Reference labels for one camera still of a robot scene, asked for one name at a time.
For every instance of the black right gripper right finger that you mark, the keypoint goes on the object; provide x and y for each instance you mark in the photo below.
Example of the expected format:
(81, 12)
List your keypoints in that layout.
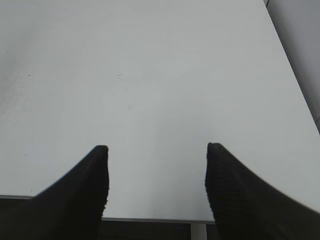
(245, 207)

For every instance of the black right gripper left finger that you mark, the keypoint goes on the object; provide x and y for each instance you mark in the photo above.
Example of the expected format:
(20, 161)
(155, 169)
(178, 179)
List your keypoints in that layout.
(70, 209)

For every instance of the white table leg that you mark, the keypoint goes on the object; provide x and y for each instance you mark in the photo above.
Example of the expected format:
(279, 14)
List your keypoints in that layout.
(198, 231)

